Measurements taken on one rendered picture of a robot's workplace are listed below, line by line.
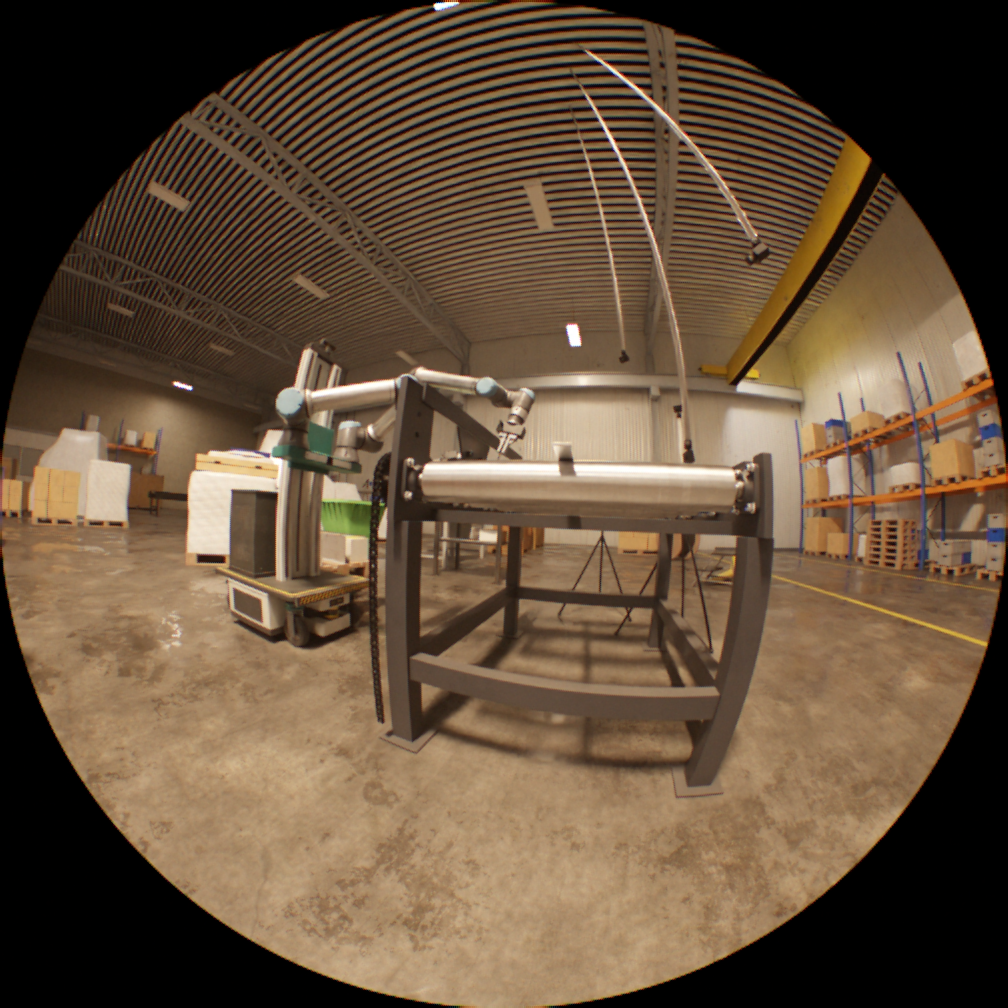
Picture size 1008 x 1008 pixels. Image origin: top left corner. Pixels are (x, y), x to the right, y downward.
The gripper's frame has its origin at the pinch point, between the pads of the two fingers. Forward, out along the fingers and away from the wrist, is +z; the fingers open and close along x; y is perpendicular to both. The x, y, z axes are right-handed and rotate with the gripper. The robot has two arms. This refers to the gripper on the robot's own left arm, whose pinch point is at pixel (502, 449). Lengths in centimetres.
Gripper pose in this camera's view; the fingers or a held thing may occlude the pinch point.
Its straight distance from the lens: 148.1
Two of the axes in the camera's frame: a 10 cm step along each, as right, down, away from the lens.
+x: 8.8, 2.8, -3.8
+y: -2.8, -3.3, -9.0
